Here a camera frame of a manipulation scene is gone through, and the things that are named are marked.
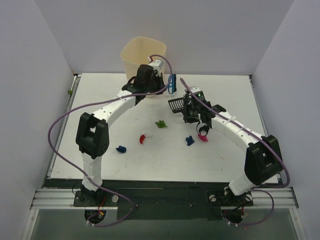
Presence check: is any cream plastic waste bin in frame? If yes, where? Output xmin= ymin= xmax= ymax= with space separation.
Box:
xmin=120 ymin=36 xmax=168 ymax=100

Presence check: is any blue hand brush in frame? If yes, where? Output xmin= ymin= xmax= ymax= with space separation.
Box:
xmin=167 ymin=74 xmax=177 ymax=97

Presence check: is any purple cable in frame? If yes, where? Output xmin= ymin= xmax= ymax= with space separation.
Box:
xmin=179 ymin=77 xmax=291 ymax=227
xmin=47 ymin=54 xmax=173 ymax=227

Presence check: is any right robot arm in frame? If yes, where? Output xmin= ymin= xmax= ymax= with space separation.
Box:
xmin=180 ymin=91 xmax=284 ymax=205

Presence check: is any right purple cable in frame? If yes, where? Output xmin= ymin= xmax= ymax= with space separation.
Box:
xmin=179 ymin=77 xmax=291 ymax=227

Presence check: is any dark blue scrap centre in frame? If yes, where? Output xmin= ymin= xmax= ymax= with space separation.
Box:
xmin=185 ymin=135 xmax=195 ymax=147

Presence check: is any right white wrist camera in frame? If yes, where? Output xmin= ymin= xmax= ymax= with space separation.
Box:
xmin=190 ymin=86 xmax=206 ymax=101

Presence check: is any dark blue scrap left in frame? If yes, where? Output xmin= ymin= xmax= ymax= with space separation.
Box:
xmin=115 ymin=145 xmax=127 ymax=154

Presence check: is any dark blue scrap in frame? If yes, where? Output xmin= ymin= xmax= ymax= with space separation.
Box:
xmin=185 ymin=135 xmax=195 ymax=147
xmin=115 ymin=145 xmax=127 ymax=154

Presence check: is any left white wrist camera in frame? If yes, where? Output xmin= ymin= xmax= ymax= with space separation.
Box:
xmin=148 ymin=56 xmax=165 ymax=74

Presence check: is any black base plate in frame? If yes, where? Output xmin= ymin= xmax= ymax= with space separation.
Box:
xmin=73 ymin=180 xmax=253 ymax=223

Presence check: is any black slotted dustpan scoop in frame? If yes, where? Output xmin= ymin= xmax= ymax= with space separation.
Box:
xmin=168 ymin=97 xmax=185 ymax=114

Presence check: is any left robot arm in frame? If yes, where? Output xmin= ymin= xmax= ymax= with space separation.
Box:
xmin=75 ymin=60 xmax=166 ymax=206

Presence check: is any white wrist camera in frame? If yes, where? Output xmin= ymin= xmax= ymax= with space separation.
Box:
xmin=190 ymin=86 xmax=206 ymax=101
xmin=148 ymin=56 xmax=165 ymax=74

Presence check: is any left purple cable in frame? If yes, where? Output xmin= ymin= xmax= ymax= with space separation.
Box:
xmin=47 ymin=54 xmax=173 ymax=227

